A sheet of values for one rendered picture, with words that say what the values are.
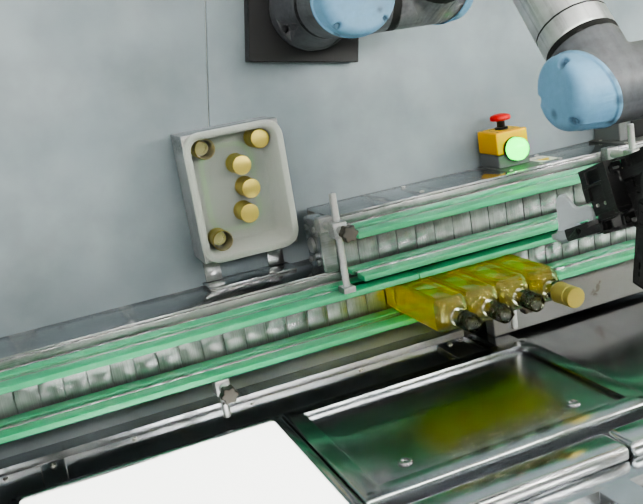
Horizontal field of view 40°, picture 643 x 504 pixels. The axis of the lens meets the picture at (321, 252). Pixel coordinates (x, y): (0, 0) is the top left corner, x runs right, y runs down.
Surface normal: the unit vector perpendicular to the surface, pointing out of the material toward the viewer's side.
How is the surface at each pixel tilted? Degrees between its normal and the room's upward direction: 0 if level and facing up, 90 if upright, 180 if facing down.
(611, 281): 0
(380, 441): 90
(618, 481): 90
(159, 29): 0
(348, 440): 90
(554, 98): 92
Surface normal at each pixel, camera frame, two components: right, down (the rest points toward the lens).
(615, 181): 0.29, -0.16
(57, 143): 0.36, 0.18
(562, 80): -0.93, 0.22
